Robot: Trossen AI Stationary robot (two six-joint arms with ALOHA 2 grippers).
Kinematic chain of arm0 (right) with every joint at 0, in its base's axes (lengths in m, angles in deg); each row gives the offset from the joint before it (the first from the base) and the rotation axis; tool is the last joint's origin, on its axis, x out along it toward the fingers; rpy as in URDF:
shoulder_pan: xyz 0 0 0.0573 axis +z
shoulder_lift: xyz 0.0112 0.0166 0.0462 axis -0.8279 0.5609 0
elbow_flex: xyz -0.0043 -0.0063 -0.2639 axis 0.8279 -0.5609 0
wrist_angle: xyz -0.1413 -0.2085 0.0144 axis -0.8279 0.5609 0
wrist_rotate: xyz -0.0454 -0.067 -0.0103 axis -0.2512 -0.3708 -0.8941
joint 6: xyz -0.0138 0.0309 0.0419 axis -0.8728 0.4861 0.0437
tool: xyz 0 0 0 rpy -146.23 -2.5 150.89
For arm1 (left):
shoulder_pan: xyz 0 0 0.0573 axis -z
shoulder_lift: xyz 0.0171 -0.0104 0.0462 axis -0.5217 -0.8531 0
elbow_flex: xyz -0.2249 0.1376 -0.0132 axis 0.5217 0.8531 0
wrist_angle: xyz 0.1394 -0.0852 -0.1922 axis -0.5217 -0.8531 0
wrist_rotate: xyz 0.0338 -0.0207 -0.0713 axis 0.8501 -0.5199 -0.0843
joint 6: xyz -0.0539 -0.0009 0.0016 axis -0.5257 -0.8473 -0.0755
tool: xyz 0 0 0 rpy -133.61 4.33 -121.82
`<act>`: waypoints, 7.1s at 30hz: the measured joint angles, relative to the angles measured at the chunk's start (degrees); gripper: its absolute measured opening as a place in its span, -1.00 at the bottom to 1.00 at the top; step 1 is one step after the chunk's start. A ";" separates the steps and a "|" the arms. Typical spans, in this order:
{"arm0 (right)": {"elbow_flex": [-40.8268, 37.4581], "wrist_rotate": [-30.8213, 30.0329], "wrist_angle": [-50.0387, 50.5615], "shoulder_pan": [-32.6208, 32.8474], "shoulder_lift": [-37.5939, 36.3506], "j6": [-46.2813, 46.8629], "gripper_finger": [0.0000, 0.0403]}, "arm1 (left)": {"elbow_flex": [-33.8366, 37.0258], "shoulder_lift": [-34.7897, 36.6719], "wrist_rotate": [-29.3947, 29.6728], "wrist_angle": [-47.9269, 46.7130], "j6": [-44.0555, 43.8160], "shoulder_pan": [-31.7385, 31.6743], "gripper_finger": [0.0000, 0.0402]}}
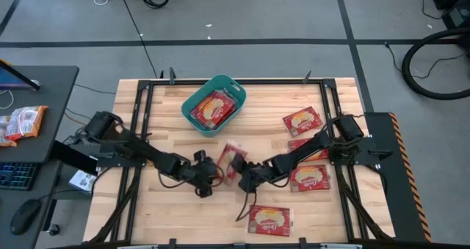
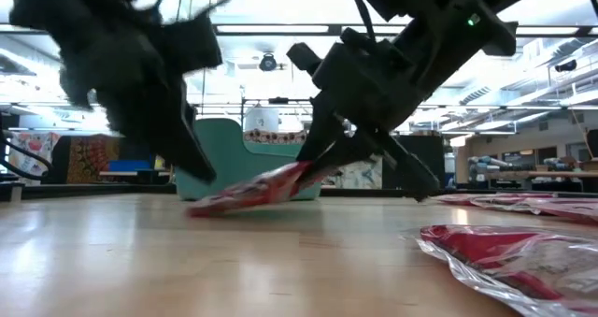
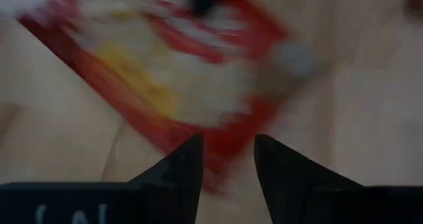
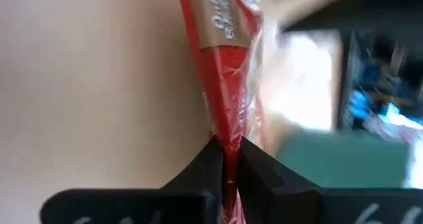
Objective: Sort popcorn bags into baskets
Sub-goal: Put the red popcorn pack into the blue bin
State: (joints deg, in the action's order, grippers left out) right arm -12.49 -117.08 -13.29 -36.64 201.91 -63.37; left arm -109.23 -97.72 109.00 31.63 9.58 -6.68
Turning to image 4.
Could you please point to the red Orville Redenbacher popcorn bag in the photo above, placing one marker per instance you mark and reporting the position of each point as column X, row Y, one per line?
column 224, row 85

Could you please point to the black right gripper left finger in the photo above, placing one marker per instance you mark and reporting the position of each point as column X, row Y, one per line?
column 148, row 205

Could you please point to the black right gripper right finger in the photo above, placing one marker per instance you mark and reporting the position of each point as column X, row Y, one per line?
column 297, row 201

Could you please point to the teal plastic basket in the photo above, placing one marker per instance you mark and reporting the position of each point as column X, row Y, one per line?
column 330, row 158

